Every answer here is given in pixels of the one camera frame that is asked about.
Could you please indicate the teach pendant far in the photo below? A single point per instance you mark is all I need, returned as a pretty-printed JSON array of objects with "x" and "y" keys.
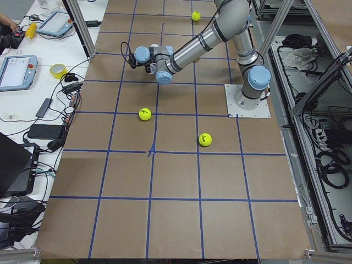
[{"x": 56, "y": 25}]

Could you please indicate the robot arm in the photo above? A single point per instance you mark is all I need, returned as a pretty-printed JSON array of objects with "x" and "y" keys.
[{"x": 230, "y": 22}]

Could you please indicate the yellow tennis ball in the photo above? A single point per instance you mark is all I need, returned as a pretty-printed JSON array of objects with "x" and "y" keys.
[
  {"x": 205, "y": 139},
  {"x": 196, "y": 16},
  {"x": 145, "y": 114}
]

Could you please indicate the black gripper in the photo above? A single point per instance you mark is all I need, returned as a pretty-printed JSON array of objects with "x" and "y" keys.
[{"x": 148, "y": 68}]

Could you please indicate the black laptop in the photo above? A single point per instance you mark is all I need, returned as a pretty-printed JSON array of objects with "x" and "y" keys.
[{"x": 18, "y": 162}]

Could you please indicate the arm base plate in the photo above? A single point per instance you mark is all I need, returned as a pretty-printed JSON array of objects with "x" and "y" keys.
[{"x": 238, "y": 106}]

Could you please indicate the black power adapter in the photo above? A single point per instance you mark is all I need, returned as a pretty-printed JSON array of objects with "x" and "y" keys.
[{"x": 45, "y": 132}]

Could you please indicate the teach pendant near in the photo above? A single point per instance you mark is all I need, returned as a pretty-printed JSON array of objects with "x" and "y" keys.
[{"x": 18, "y": 72}]

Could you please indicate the yellow tape roll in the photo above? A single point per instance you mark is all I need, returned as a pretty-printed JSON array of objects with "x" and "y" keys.
[{"x": 58, "y": 70}]

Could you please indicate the yellow tennis ball lower left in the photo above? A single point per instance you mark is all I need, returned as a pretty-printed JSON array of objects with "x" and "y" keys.
[{"x": 205, "y": 139}]

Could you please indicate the yellow tennis ball upper left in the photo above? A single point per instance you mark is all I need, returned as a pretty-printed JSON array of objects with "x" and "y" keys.
[{"x": 145, "y": 114}]

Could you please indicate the aluminium frame post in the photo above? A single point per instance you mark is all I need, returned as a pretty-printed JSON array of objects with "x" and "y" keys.
[{"x": 73, "y": 10}]

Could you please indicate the teach pendant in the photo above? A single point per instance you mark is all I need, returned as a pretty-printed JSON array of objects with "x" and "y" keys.
[
  {"x": 56, "y": 25},
  {"x": 18, "y": 72}
]

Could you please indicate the grey usb hub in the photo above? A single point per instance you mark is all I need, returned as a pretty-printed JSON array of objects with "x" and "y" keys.
[{"x": 44, "y": 107}]

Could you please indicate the yellow tennis ball lower right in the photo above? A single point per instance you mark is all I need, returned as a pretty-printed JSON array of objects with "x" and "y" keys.
[{"x": 196, "y": 16}]

